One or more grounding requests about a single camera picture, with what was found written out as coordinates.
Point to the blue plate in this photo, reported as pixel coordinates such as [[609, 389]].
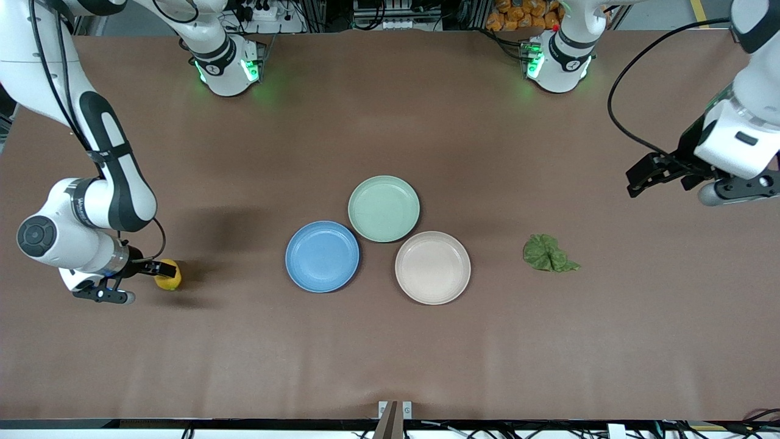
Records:
[[323, 256]]

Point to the light green plate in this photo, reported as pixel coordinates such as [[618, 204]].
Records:
[[384, 208]]

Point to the green lettuce leaf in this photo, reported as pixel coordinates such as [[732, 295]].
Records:
[[545, 253]]

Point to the yellow lemon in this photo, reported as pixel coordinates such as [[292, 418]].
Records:
[[168, 283]]

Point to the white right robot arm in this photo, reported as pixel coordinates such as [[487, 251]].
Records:
[[119, 189]]

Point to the bag of orange items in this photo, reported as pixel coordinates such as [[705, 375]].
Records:
[[524, 15]]

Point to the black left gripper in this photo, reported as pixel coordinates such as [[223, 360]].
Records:
[[687, 149]]

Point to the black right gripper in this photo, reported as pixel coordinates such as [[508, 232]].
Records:
[[135, 254]]

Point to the white power strip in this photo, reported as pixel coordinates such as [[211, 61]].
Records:
[[265, 12]]

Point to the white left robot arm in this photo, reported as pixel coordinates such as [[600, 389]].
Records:
[[567, 61]]

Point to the metal table edge bracket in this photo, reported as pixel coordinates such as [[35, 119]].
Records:
[[407, 410]]

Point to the beige plate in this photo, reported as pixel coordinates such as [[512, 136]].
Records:
[[432, 268]]

